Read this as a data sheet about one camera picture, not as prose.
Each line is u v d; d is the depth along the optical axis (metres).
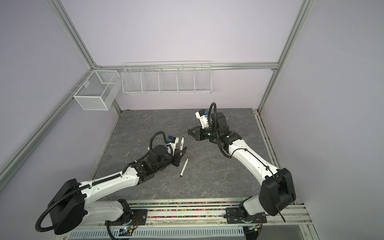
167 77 1.00
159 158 0.61
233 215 0.74
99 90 0.97
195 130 0.71
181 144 0.77
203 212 0.76
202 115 0.69
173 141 0.69
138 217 0.74
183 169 0.89
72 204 0.41
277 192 0.41
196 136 0.70
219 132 0.61
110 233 0.69
